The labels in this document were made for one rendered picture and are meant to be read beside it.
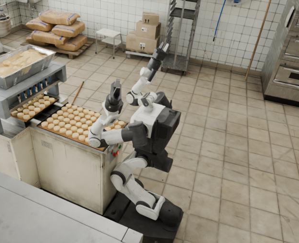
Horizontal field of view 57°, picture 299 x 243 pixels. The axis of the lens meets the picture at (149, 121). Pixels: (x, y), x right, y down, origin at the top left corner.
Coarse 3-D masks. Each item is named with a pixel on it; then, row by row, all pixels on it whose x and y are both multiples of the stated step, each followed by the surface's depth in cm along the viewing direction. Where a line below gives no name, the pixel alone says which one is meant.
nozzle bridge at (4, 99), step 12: (48, 72) 231; (60, 72) 246; (24, 84) 211; (36, 84) 231; (48, 84) 241; (0, 96) 195; (12, 96) 199; (36, 96) 228; (0, 108) 195; (12, 108) 207; (0, 120) 209; (0, 132) 213
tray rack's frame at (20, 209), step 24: (0, 192) 54; (24, 192) 55; (0, 216) 50; (24, 216) 50; (48, 216) 51; (72, 216) 51; (96, 216) 52; (0, 240) 47; (24, 240) 47; (48, 240) 47; (72, 240) 48; (96, 240) 48; (120, 240) 49
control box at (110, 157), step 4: (112, 144) 217; (116, 144) 218; (120, 144) 228; (112, 148) 213; (116, 148) 221; (120, 148) 231; (116, 152) 224; (108, 156) 213; (112, 156) 219; (108, 160) 215; (112, 160) 221
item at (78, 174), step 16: (48, 112) 243; (32, 128) 225; (48, 144) 227; (64, 144) 219; (48, 160) 239; (64, 160) 230; (80, 160) 221; (96, 160) 213; (48, 176) 253; (64, 176) 243; (80, 176) 233; (96, 176) 224; (48, 192) 274; (64, 192) 256; (80, 192) 245; (96, 192) 236; (112, 192) 256; (96, 208) 249
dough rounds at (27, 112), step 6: (42, 96) 248; (48, 96) 248; (30, 102) 238; (36, 102) 239; (42, 102) 241; (48, 102) 241; (18, 108) 229; (24, 108) 233; (30, 108) 231; (36, 108) 231; (42, 108) 235; (12, 114) 224; (18, 114) 223; (24, 114) 227; (30, 114) 225; (24, 120) 220
